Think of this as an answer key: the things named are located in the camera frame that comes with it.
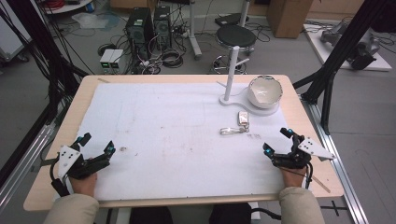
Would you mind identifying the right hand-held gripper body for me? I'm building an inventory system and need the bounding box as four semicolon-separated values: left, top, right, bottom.
271;136;337;171

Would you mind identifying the white board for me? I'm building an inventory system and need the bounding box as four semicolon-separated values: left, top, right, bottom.
303;22;393;72

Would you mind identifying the cardboard box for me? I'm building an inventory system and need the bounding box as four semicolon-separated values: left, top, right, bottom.
265;0;314;39

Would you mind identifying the coiled black cable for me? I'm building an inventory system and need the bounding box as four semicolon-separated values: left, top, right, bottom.
97;43;118;57

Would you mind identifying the aluminium rail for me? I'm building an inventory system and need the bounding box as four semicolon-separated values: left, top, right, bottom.
0;123;56;213
300;92;370;224

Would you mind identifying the black round stool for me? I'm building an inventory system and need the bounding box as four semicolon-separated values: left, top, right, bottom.
212;23;258;76

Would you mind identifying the clear plastic sheet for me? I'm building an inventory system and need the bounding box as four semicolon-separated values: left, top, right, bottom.
71;12;120;32

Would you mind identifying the white desk leg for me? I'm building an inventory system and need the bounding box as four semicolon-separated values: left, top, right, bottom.
187;0;204;61
238;0;251;28

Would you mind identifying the tangle of cables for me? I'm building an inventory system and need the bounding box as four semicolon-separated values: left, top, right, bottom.
132;32;185;75

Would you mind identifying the person's leg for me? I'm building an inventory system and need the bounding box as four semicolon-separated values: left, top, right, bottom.
208;203;253;224
128;206;175;224

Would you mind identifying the white foam mat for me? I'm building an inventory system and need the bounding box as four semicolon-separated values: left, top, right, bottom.
76;82;307;202

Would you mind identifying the grey machine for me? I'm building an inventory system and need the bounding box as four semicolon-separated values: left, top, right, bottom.
319;21;381;71

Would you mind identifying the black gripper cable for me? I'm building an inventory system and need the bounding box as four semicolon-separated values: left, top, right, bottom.
304;161;314;189
49;154;71;198

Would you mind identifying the person's left hand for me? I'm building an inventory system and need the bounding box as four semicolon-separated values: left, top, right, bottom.
69;173;98;198

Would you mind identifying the black computer tower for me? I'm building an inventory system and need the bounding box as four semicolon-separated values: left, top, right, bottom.
152;6;173;50
125;7;155;46

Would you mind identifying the black flat case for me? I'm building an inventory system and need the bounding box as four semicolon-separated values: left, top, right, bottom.
214;12;250;27

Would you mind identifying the white hook stand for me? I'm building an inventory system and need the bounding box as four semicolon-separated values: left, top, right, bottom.
217;45;281;117

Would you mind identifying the thin wooden strip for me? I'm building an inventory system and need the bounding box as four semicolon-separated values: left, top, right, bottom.
311;175;332;194

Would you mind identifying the white bowl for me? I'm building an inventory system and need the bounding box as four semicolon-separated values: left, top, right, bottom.
247;75;284;110

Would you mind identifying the black metal frame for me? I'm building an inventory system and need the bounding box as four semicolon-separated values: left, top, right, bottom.
292;0;396;135
0;0;92;125

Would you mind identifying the person's right hand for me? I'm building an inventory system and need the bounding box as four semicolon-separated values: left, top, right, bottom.
279;166;309;189

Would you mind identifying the silver key fob with strap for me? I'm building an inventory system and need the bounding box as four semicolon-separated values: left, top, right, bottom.
219;110;250;136

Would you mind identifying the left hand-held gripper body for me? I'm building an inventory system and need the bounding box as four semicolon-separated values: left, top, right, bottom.
57;145;110;181

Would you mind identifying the white power supply box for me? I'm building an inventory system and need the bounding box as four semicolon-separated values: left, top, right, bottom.
109;49;126;71
99;49;116;70

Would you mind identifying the white round table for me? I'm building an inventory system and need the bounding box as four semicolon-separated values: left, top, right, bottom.
41;0;94;15

